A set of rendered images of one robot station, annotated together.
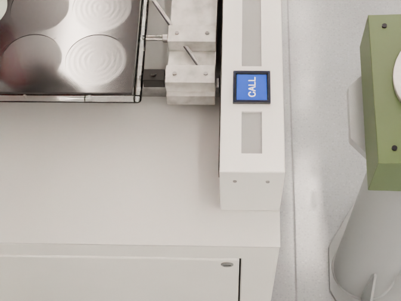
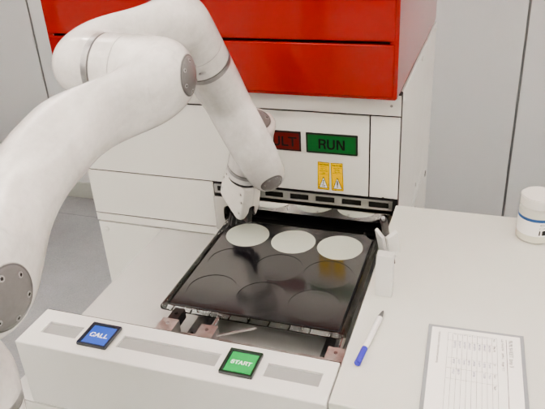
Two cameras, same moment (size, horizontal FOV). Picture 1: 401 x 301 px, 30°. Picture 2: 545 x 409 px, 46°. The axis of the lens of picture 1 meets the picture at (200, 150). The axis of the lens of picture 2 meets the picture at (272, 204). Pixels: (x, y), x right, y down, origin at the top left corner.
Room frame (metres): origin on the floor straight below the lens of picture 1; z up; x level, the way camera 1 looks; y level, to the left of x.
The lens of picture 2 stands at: (1.11, -0.84, 1.65)
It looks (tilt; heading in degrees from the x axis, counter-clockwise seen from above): 28 degrees down; 104
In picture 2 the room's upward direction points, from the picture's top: 4 degrees counter-clockwise
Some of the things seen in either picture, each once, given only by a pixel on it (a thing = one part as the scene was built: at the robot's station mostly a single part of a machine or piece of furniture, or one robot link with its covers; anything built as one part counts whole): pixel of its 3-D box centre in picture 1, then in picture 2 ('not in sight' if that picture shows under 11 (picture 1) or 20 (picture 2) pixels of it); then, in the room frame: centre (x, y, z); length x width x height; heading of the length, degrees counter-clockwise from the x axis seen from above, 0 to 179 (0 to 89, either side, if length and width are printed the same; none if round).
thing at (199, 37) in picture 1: (192, 37); (201, 344); (0.75, 0.00, 0.89); 0.08 x 0.03 x 0.03; 84
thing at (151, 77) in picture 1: (154, 77); (176, 316); (0.67, 0.07, 0.90); 0.04 x 0.02 x 0.03; 84
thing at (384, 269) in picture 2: not in sight; (386, 256); (1.07, 0.12, 1.03); 0.06 x 0.04 x 0.13; 84
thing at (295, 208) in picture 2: not in sight; (299, 221); (0.84, 0.47, 0.89); 0.44 x 0.02 x 0.10; 174
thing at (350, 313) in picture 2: not in sight; (362, 281); (1.01, 0.24, 0.90); 0.37 x 0.01 x 0.01; 84
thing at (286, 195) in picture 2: not in sight; (299, 195); (0.84, 0.47, 0.96); 0.44 x 0.01 x 0.02; 174
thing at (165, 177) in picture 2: not in sight; (229, 165); (0.67, 0.50, 1.02); 0.82 x 0.03 x 0.40; 174
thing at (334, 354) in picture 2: not in sight; (332, 368); (0.99, -0.03, 0.89); 0.08 x 0.03 x 0.03; 84
